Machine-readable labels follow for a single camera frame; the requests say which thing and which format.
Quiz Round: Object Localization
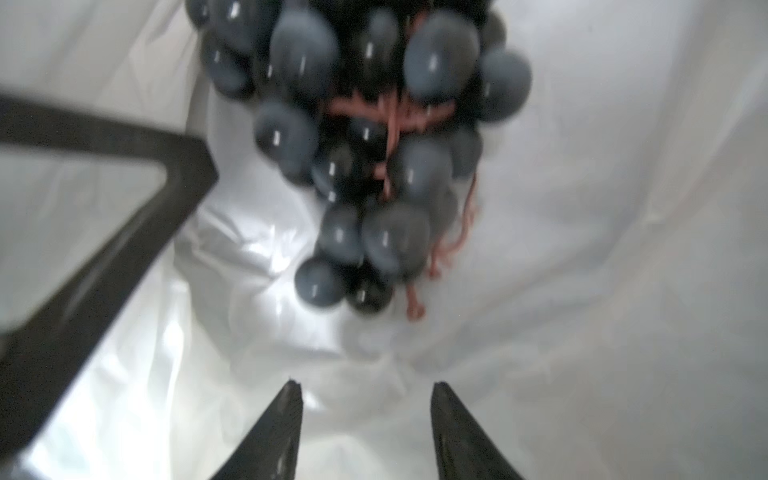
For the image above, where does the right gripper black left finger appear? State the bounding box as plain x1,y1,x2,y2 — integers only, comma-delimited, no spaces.
212,380,304,480

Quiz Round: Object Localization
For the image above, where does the dark fake grape bunch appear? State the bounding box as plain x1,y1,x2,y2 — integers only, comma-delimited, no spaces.
183,1,533,321

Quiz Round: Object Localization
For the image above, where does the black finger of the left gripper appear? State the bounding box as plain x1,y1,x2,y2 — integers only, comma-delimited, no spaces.
1,93,218,461

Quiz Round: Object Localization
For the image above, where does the white plastic bag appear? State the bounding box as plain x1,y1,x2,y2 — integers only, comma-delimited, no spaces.
1,1,767,479

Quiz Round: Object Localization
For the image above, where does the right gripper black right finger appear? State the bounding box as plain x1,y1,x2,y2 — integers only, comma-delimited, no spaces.
430,382,523,480

